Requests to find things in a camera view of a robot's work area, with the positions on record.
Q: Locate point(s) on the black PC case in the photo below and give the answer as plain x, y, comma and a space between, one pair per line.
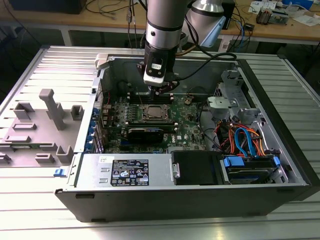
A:
175, 205

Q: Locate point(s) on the hard disk in blue carrier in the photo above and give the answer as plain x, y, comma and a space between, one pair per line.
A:
233, 162

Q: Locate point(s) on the black graphics card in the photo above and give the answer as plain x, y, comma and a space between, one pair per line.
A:
145, 136

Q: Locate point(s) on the silver power supply unit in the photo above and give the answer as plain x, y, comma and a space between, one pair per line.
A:
95, 172

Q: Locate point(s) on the grey parts rack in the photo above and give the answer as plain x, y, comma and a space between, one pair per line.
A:
42, 140

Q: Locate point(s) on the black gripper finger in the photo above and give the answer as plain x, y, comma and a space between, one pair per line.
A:
153, 92
168, 86

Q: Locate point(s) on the silver metal drive cage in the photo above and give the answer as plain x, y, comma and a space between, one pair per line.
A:
250, 112

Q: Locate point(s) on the black RAM slot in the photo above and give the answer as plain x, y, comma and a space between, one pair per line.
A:
133, 95
133, 100
150, 126
150, 121

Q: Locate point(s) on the round coin cell battery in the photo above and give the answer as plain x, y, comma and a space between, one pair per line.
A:
187, 101

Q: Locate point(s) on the white printed card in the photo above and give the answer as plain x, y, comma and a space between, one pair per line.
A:
260, 6

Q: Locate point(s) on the copper finned heatsink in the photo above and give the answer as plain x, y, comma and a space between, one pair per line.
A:
263, 17

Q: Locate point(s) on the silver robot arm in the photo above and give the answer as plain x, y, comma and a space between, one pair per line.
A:
162, 25

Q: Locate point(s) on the white clipped RAM slot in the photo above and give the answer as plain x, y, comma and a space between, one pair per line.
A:
168, 130
133, 93
133, 98
150, 124

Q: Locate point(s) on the wide black desktop box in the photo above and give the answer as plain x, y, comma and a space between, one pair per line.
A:
50, 6

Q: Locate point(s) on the white paper sheet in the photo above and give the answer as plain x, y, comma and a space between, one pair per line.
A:
307, 20

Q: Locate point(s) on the wooden desk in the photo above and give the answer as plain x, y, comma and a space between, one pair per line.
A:
275, 32

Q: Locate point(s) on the grey electronic module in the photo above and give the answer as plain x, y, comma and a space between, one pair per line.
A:
280, 17

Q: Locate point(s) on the tall black box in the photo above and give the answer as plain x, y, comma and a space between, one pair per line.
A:
228, 15

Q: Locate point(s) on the silver topped CPU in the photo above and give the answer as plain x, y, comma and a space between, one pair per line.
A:
156, 112

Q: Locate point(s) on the green motherboard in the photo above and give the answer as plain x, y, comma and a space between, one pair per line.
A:
185, 130

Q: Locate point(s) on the black plastic shroud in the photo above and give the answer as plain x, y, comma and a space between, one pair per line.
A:
195, 167

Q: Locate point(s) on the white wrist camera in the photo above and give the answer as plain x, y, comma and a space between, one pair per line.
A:
153, 80

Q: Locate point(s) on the small black adapter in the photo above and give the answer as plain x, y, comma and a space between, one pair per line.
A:
249, 26

